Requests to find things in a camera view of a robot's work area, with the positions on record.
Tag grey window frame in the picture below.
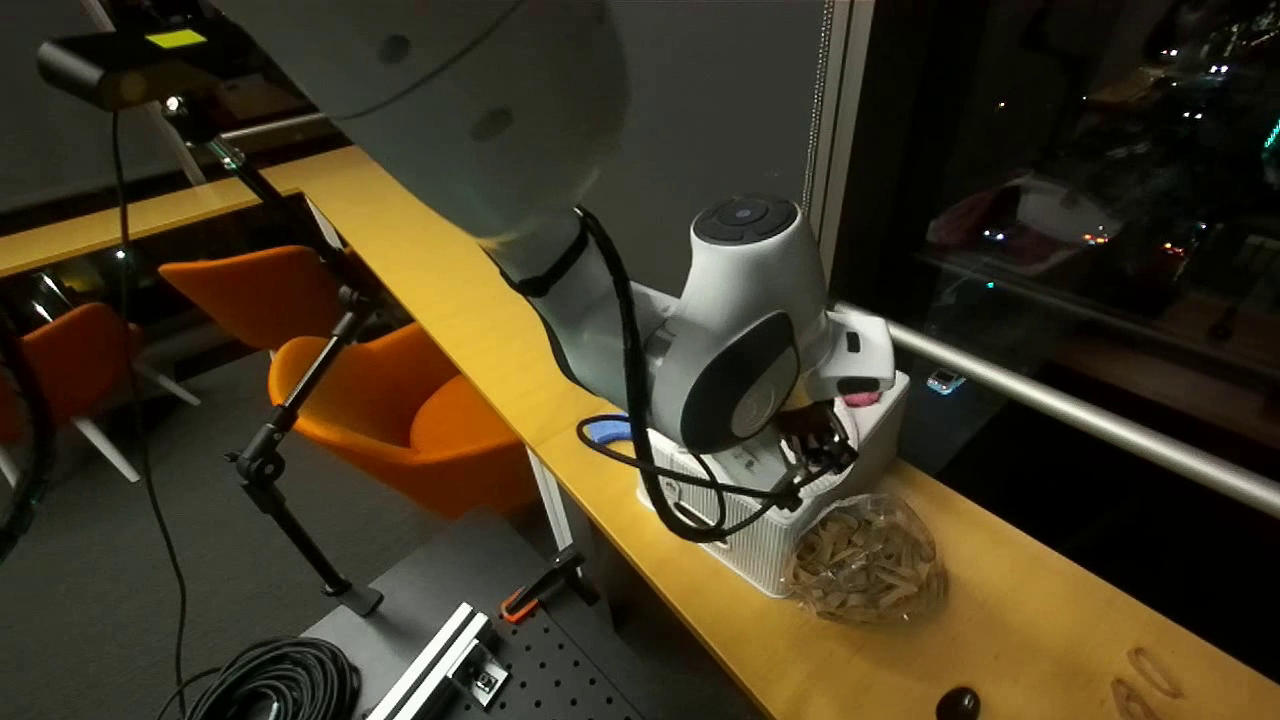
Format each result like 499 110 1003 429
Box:
797 0 883 318

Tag aluminium extrusion rail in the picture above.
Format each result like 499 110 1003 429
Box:
364 601 499 720

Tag orange shell chair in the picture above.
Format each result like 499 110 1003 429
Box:
258 321 540 527
156 242 357 356
0 297 204 488

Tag grey metal bar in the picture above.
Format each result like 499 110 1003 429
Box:
521 445 585 556

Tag small dark marker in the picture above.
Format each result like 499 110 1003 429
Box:
933 684 984 720

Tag tan rubber band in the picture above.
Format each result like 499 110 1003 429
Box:
1106 677 1159 720
1129 646 1188 704

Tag small blue flat item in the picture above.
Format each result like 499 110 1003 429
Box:
581 413 640 454

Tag light grey wrist camera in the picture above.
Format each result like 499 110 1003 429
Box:
798 318 896 391

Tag grey metal handrail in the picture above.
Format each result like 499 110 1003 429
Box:
827 299 1280 519

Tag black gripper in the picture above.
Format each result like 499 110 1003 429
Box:
772 397 864 494

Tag brown crumpled object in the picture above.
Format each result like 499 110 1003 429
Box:
777 484 955 631

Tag black camera stand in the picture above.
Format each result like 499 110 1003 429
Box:
156 94 392 622

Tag black perforated breadboard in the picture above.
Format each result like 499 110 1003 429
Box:
300 515 696 720

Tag pink cloth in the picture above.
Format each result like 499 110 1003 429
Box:
835 378 886 413

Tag coiled black cable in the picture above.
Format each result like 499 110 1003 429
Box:
156 638 367 720

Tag white box with slot handle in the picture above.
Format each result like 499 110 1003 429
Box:
636 364 919 601

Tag grey metal corner bracket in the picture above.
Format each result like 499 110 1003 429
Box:
457 649 516 713

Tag orange black clamp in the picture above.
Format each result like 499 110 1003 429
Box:
496 550 598 631

